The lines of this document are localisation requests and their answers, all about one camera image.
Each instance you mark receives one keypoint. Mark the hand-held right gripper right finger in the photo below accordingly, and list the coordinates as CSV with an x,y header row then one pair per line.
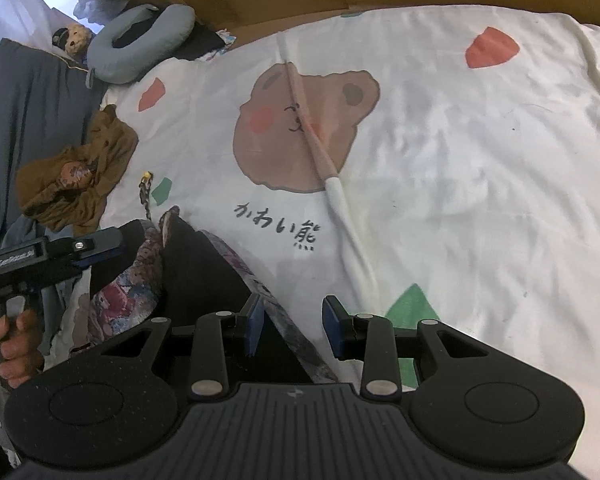
x,y
334,327

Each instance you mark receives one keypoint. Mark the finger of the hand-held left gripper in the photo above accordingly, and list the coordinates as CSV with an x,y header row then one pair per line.
x,y
97,247

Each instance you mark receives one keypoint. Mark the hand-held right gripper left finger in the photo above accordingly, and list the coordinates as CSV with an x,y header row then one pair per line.
x,y
254,329

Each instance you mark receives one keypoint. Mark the black bear-print garment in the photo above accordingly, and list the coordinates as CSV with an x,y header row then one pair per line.
x,y
195,280

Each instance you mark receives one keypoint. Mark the person's left hand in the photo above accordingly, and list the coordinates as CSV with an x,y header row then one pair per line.
x,y
17,355

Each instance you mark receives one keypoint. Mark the brown garment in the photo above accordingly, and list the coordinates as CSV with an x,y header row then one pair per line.
x,y
87,175

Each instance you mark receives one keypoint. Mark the dark grey-blue pillow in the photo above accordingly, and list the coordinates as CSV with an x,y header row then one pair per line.
x,y
35,125

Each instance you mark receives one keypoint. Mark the white bear-print blanket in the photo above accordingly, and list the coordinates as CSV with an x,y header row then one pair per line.
x,y
420,175

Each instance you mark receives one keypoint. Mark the grey-blue neck pillow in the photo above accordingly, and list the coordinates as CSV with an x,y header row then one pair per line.
x,y
130,47

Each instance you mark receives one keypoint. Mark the small teddy bear toy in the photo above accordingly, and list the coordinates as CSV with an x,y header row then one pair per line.
x,y
75,37

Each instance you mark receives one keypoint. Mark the black cloth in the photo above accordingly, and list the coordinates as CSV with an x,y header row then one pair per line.
x,y
197,42

